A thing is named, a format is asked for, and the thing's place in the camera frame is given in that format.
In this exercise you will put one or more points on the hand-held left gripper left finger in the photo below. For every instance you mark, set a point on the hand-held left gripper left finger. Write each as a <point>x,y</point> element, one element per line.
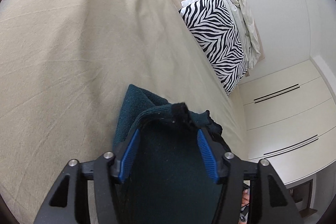
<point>128,158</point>

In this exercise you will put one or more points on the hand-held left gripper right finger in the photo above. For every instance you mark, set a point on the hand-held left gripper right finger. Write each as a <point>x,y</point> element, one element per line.
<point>208,158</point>

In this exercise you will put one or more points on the dark teal knit sweater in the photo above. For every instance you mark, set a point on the dark teal knit sweater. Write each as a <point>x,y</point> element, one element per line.
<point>170,174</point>

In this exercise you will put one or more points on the white wardrobe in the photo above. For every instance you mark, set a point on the white wardrobe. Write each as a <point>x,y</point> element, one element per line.
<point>283,119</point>

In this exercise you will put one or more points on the brown wooden shelf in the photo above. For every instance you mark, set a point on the brown wooden shelf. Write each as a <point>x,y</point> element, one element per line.
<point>302,195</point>

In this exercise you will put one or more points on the zebra print pillow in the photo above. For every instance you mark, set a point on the zebra print pillow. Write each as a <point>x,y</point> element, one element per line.
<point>218,40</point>

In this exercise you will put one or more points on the bed with beige sheet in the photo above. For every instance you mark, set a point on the bed with beige sheet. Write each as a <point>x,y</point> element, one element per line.
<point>78,43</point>

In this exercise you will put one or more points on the crumpled white duvet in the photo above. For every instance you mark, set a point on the crumpled white duvet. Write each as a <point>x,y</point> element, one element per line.
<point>246,19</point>

